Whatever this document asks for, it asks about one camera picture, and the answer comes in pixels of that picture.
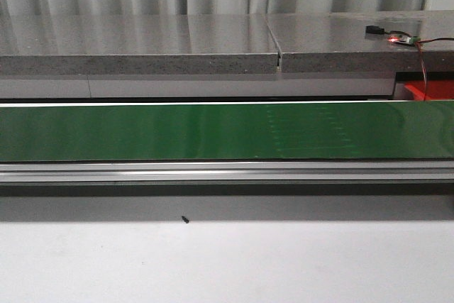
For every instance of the grey stone countertop slab right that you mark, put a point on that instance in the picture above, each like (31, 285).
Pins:
(337, 42)

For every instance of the grey stone countertop slab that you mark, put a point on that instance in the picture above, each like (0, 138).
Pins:
(337, 42)
(137, 45)

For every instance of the black usb plug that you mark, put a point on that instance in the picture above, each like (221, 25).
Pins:
(375, 30)

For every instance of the green conveyor belt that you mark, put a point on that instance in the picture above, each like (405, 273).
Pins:
(286, 131)

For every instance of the small green circuit board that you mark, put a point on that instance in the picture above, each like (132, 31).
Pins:
(404, 39)

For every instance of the red plastic bin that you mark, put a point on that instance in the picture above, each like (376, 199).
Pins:
(435, 90)

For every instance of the grey stone countertop slab left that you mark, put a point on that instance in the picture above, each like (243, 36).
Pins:
(137, 45)

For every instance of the aluminium conveyor side rail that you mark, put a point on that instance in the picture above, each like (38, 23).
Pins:
(229, 172)

